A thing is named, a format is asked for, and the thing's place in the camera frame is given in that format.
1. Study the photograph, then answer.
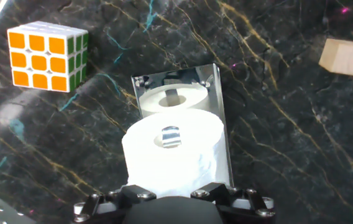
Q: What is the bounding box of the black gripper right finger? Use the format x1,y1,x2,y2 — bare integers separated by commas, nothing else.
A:
190,182,276,224

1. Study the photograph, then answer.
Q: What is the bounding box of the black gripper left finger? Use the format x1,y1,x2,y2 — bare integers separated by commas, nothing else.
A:
73,185,157,224

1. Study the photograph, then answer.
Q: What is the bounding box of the white toilet paper roll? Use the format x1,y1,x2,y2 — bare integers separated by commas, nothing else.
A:
121,108,231,198

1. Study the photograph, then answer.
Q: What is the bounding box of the black marble pattern mat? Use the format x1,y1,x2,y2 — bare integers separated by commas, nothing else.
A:
0,0,353,224

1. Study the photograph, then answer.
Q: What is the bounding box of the Rubik's cube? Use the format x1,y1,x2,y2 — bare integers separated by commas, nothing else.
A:
7,21,89,93

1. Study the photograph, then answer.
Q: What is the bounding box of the small wooden cube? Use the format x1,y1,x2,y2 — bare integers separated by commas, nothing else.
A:
318,38,353,77

